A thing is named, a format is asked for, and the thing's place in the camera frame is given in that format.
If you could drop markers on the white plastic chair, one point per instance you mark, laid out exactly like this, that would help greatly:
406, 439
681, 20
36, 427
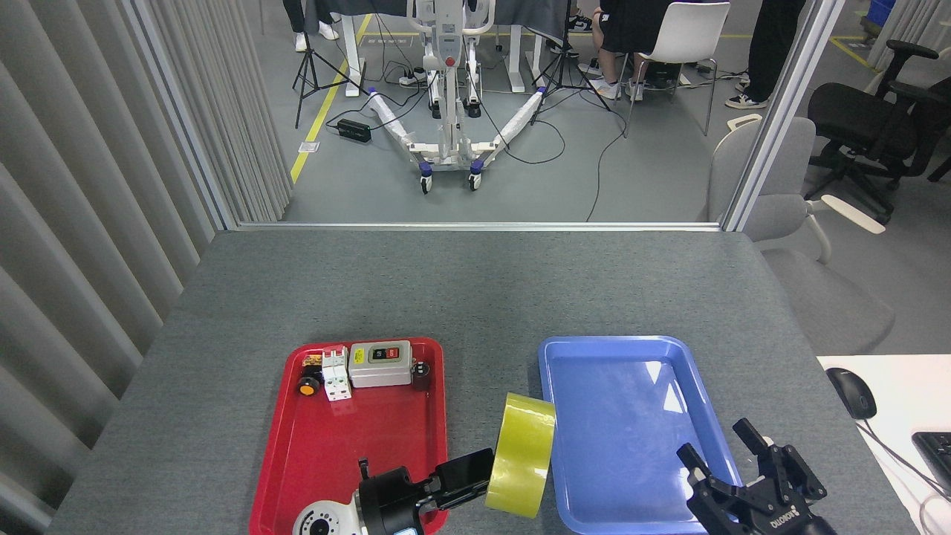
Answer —
687, 33

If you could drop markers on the grey office chair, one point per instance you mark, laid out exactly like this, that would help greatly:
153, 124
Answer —
787, 215

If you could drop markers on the yellow tape roll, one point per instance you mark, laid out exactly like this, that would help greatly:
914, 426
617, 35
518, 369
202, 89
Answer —
520, 453

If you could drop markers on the grey two-button switch box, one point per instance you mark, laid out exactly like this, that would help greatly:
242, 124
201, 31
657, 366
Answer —
380, 368

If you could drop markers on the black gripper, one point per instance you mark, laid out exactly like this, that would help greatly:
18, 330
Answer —
394, 498
773, 516

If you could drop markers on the white circuit breaker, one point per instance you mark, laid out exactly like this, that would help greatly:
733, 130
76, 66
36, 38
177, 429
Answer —
336, 375

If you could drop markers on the black power adapter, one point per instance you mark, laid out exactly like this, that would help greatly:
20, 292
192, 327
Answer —
354, 131

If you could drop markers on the white floor label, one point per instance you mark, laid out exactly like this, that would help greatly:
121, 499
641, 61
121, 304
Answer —
309, 147

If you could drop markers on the small yellow black part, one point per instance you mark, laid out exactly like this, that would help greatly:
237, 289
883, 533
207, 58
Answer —
311, 361

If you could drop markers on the grey pleated curtain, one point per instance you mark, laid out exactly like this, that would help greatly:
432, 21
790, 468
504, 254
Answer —
74, 186

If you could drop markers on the standing person with white shoes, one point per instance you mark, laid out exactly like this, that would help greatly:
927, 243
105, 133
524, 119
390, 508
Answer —
297, 18

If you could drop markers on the silver table rail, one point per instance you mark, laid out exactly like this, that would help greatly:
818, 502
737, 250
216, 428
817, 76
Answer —
475, 226

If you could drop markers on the white desk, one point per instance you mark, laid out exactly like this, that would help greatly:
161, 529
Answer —
906, 394

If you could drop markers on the silver post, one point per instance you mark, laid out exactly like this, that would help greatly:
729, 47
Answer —
780, 119
182, 119

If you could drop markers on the black office chair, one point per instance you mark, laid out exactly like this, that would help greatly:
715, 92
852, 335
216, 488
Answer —
854, 115

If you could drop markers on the red plastic tray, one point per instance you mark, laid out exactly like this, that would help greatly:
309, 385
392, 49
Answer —
356, 431

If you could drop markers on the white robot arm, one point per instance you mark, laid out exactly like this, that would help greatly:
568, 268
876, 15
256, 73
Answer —
330, 519

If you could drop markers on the orange push button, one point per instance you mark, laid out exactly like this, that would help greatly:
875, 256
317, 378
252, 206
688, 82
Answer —
307, 386

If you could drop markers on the blue plastic tray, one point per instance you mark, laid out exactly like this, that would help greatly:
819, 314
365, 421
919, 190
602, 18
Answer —
624, 431

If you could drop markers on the black computer mouse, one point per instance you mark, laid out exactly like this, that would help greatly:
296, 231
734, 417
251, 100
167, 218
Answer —
851, 392

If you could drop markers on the standing person in black trousers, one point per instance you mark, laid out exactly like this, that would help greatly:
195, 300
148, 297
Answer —
769, 44

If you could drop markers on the seated person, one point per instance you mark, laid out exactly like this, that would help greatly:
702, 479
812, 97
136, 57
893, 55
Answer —
624, 26

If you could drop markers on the black tripod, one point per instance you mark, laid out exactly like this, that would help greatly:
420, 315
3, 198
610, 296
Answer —
306, 63
562, 67

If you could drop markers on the black keyboard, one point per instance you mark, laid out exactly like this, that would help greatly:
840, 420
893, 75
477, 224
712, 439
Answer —
937, 457

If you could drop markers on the blue bin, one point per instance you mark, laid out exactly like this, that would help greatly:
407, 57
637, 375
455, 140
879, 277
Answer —
882, 11

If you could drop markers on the white wheeled stand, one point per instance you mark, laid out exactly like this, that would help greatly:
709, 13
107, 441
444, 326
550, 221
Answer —
448, 89

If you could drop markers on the small black cylinder knob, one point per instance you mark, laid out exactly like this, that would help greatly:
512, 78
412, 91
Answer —
421, 377

